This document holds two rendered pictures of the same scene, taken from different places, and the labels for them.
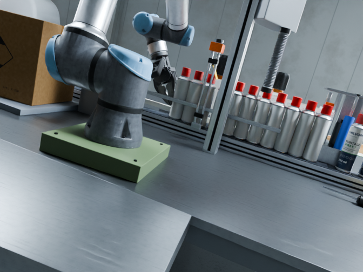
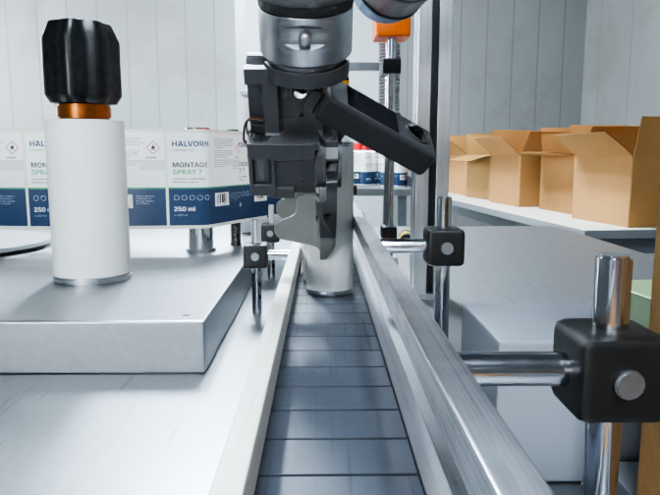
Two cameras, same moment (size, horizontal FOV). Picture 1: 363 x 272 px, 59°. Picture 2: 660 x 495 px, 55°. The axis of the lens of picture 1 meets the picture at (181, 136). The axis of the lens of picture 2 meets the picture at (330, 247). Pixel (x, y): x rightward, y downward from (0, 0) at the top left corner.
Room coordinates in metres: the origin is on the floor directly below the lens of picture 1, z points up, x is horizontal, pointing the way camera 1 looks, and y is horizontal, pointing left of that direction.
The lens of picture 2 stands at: (1.47, 0.70, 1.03)
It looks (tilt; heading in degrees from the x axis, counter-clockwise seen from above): 8 degrees down; 253
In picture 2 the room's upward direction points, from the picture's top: straight up
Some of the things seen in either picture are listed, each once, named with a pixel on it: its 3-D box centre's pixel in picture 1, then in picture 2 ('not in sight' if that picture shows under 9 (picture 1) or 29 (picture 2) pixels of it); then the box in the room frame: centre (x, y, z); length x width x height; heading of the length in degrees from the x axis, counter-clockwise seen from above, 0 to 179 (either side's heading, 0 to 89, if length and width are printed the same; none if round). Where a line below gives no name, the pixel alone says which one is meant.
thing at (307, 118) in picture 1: (303, 128); not in sight; (1.14, -0.42, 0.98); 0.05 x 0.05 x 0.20
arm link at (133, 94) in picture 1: (124, 75); not in sight; (0.81, 0.18, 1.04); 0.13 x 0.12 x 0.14; 81
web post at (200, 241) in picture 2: not in sight; (198, 190); (1.37, -0.29, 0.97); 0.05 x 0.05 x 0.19
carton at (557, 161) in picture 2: not in sight; (589, 169); (-0.42, -1.63, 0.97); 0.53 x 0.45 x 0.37; 171
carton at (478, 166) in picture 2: not in sight; (494, 165); (-0.49, -2.53, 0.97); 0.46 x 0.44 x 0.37; 85
